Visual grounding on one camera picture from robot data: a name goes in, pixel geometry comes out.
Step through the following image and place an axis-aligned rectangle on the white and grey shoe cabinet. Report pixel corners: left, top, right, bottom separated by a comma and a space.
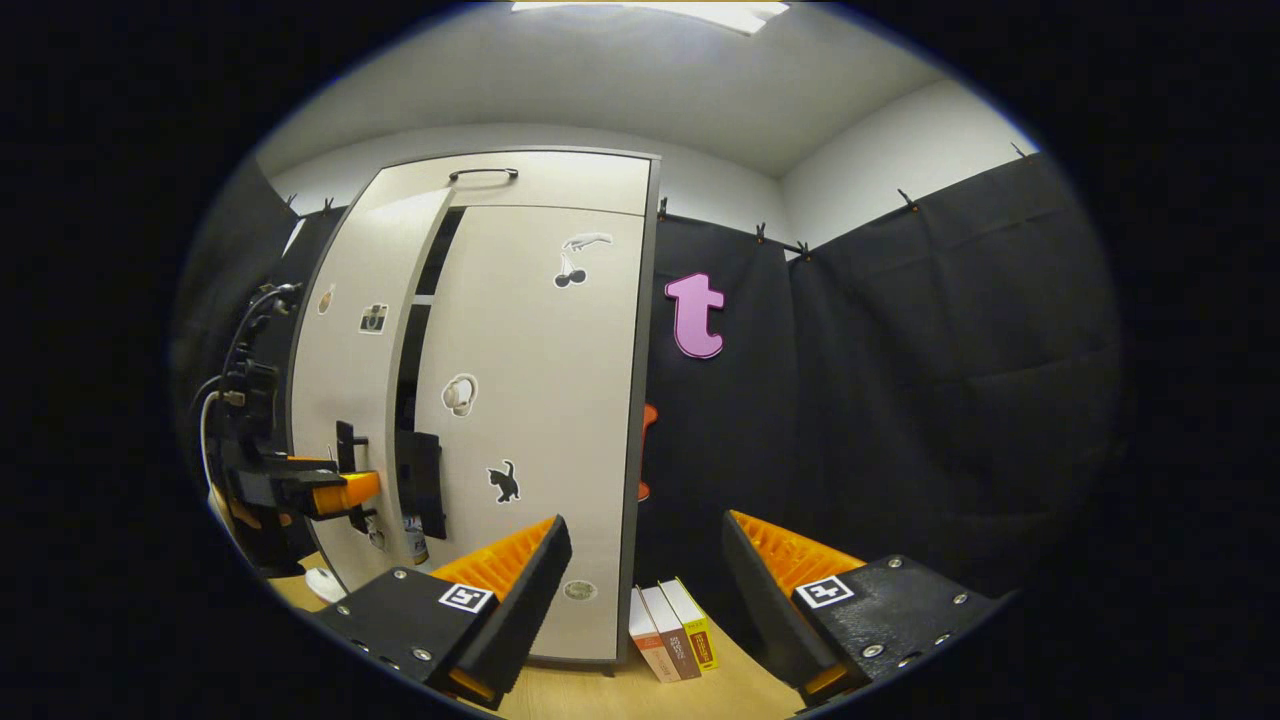
288, 148, 661, 671

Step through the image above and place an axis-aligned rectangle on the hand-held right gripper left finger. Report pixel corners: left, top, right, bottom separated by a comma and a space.
310, 515, 573, 711

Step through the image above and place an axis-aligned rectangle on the long ceiling light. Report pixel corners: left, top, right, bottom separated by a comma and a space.
510, 0, 791, 36

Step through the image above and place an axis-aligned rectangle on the white cabinet door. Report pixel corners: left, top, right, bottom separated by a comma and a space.
413, 205, 646, 663
290, 188, 456, 601

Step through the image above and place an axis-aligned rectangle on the black cable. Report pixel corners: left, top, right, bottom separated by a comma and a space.
222, 283, 301, 401

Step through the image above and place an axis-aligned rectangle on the black left door handle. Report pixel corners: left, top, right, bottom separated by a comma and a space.
335, 420, 381, 536

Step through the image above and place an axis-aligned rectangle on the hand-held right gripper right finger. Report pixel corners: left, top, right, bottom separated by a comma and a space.
722, 510, 1001, 706

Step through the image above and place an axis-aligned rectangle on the orange spine book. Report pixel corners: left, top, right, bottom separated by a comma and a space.
628, 588, 681, 684

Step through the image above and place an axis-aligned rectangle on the white cable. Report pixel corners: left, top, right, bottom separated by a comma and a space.
198, 390, 226, 501

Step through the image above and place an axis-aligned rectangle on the black backdrop cloth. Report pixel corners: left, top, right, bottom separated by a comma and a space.
170, 150, 1126, 641

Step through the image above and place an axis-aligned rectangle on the yellow spine book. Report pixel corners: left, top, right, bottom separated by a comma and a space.
660, 577, 719, 673

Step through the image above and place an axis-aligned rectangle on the brown spine book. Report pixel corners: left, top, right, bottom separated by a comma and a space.
640, 584, 703, 681

